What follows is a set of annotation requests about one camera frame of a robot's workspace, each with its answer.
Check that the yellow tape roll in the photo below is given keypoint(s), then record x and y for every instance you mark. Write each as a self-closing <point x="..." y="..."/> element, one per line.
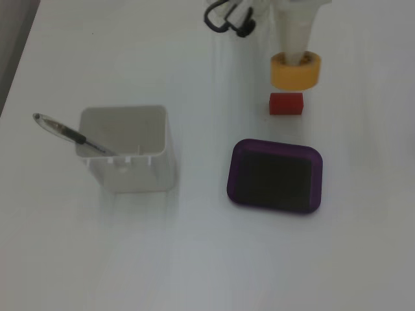
<point x="291" y="77"/>

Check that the purple metal tray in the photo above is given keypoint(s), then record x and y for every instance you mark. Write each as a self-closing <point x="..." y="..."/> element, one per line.
<point x="272" y="181"/>

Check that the black ballpoint pen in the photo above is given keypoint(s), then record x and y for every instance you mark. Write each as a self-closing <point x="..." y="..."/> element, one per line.
<point x="69" y="134"/>

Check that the red rectangular block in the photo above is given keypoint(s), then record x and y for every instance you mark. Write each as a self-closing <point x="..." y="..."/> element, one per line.
<point x="286" y="104"/>

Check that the white plastic pen holder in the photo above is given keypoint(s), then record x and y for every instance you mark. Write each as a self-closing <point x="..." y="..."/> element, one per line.
<point x="139" y="178"/>

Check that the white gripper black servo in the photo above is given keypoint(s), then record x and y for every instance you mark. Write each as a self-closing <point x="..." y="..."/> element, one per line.
<point x="294" y="30"/>

